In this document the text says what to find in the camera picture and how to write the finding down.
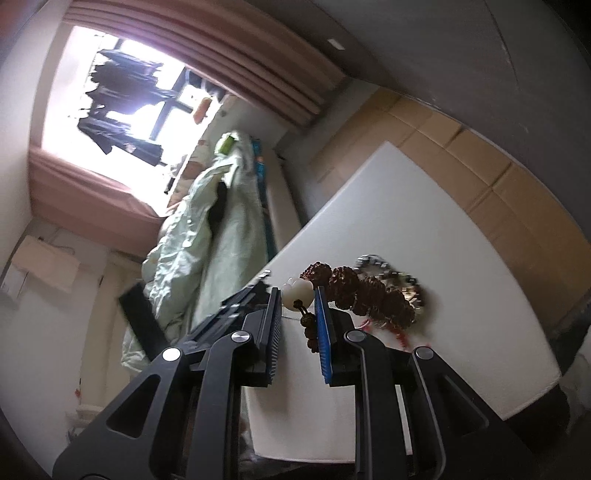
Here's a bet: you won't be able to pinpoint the brown rudraksha bead bracelet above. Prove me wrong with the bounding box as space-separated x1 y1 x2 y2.
298 260 417 354

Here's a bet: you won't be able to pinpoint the black white bead bracelet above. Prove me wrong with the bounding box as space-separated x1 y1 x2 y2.
353 252 425 319

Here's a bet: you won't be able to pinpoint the light green duvet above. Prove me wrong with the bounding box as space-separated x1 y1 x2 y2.
141 130 273 344

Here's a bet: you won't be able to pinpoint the flattened cardboard on floor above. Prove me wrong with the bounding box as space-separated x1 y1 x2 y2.
311 88 590 334

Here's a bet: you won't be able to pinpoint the pink curtain left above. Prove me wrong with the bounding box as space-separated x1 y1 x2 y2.
28 146 163 257

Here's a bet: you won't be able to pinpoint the pink curtain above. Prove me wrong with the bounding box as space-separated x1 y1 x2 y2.
63 0 346 129
28 146 163 257

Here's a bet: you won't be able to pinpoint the pink curtain right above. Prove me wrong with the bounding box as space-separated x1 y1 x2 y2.
63 0 346 129

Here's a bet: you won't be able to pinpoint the hanging dark clothes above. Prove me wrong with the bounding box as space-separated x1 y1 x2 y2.
77 49 176 166

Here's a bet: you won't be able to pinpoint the white wall socket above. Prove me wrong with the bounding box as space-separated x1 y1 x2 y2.
328 38 345 51

